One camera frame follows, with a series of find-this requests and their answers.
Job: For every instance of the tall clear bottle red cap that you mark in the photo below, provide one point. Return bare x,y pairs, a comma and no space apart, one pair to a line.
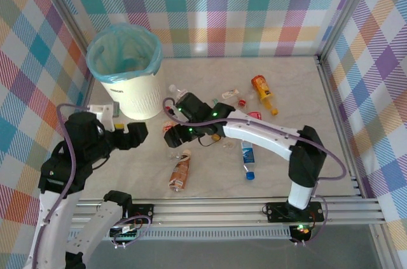
167,126

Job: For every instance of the orange label clear bottle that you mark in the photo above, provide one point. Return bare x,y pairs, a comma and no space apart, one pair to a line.
216,137

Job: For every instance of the white red label bottle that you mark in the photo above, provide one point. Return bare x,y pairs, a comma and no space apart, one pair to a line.
173,88

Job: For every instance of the small white label bottle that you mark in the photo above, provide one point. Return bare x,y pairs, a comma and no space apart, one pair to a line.
230,93

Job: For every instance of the small clear bottle red cap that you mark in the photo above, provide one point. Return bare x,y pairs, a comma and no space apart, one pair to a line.
242,102

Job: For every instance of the orange bottle with yellow cap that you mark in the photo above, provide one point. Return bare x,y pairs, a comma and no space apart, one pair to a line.
260,86

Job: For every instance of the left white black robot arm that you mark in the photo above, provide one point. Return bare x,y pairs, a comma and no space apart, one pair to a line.
54,218

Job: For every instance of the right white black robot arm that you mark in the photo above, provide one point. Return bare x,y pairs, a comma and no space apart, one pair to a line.
270,145

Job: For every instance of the cream plastic waste bin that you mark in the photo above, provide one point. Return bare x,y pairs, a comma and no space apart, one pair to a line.
140,100

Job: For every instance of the blue plastic bin liner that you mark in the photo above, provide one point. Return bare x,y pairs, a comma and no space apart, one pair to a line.
95,59

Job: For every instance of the brown coffee drink bottle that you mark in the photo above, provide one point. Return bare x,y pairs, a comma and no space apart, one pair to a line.
180,170

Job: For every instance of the blue label water bottle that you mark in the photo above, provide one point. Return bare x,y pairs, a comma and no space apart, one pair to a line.
248,157

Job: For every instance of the electronics board green terminals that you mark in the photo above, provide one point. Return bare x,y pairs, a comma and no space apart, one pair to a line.
127,236

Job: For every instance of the electronics box lit LED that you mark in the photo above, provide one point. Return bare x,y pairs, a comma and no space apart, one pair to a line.
300,232

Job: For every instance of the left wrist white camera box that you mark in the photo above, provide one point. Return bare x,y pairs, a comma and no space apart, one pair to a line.
101,111

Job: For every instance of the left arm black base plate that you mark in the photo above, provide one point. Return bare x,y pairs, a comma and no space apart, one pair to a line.
143,210

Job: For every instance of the long aluminium mounting rail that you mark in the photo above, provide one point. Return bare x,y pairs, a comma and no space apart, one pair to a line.
206,211

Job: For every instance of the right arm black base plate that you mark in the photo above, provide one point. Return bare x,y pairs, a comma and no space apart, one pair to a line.
276,211

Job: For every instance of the aluminium frame leg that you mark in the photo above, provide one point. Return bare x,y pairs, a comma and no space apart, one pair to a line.
380,250

